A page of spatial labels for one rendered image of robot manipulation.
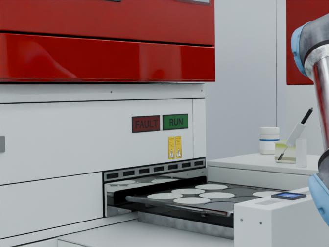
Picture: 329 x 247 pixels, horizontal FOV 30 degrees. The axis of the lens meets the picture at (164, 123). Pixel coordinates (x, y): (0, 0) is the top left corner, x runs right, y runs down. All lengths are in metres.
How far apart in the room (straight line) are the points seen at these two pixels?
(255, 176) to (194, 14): 0.53
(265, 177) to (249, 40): 2.97
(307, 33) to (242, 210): 0.41
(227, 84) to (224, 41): 0.32
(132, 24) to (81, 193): 0.49
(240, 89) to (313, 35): 3.32
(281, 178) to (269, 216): 0.64
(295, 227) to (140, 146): 0.66
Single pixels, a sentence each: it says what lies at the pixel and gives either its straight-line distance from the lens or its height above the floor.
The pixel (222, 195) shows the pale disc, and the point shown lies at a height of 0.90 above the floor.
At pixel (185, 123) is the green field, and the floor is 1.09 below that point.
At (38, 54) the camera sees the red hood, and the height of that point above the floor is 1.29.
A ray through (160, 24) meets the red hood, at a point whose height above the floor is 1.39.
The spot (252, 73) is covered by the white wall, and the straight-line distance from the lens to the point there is 4.82.
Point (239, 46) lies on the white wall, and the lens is 4.68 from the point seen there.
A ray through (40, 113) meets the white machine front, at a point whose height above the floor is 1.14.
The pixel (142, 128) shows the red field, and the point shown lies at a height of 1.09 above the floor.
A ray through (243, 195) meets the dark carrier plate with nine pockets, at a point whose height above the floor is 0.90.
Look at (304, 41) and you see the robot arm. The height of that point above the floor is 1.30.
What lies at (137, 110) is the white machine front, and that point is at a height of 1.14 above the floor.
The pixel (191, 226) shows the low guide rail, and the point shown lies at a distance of 1.66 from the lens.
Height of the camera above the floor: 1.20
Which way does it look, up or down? 3 degrees down
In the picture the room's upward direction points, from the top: 1 degrees counter-clockwise
